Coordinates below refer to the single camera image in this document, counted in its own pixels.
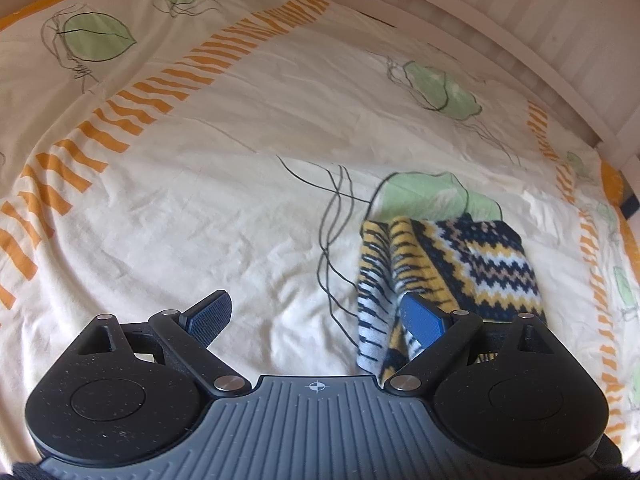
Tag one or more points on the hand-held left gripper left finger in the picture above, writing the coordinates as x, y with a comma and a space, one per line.
210, 314

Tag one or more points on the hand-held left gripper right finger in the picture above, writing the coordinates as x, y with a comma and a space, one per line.
423, 318

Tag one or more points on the navy yellow patterned knit sweater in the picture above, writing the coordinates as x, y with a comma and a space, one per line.
465, 265

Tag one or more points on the leaf print bed sheet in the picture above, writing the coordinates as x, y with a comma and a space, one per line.
210, 185

